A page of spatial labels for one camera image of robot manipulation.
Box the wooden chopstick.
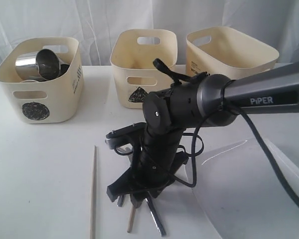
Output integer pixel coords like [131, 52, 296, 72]
[127, 206, 137, 233]
[90, 146, 97, 239]

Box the cream bin circle mark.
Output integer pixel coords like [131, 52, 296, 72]
[0, 37, 84, 124]

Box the cream bin square mark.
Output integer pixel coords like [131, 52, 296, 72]
[185, 26, 280, 79]

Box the black cable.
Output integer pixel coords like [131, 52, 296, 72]
[152, 58, 299, 217]

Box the cream bin triangle mark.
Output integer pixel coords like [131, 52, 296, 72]
[110, 28, 178, 110]

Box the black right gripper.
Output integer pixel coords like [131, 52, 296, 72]
[106, 126, 185, 208]

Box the white curtain backdrop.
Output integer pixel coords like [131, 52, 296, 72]
[0, 0, 299, 65]

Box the steel mug front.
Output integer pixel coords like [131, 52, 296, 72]
[15, 51, 41, 80]

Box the steel bowl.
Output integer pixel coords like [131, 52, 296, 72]
[58, 64, 70, 77]

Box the steel fork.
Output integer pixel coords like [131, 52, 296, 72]
[117, 195, 125, 207]

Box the steel knife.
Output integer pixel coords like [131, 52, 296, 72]
[145, 194, 166, 237]

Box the steel mug with wire handle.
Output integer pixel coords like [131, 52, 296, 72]
[35, 49, 61, 80]

